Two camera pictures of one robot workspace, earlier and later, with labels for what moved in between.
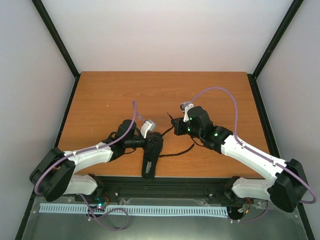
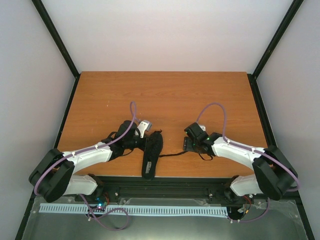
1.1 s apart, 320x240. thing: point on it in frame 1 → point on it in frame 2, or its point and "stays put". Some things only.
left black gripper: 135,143 stays put
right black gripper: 178,130 → 187,145
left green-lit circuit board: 100,207 stays put
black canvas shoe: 154,143 stays put
